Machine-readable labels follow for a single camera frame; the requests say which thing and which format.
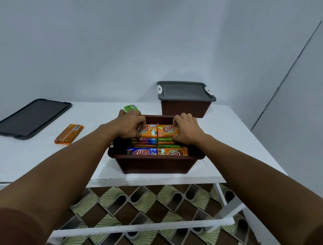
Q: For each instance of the person's right hand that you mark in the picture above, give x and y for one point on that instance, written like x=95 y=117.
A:
x=188 y=130

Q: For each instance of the person's left hand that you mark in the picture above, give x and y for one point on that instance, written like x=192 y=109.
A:
x=128 y=125

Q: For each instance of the orange snack packet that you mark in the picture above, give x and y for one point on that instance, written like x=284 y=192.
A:
x=68 y=134
x=166 y=130
x=150 y=131
x=172 y=151

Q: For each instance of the multicoloured snack packet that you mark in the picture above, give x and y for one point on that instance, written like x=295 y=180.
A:
x=147 y=140

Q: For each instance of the blue snack packet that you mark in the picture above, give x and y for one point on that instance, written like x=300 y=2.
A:
x=142 y=151

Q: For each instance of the dark grey lid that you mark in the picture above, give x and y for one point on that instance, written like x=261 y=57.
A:
x=32 y=118
x=185 y=90

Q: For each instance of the person's right forearm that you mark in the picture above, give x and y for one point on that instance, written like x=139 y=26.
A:
x=257 y=181

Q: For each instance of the person's left forearm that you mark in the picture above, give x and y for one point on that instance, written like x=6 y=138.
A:
x=58 y=176

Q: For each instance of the brown sleeve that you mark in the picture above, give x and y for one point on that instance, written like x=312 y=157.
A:
x=17 y=227

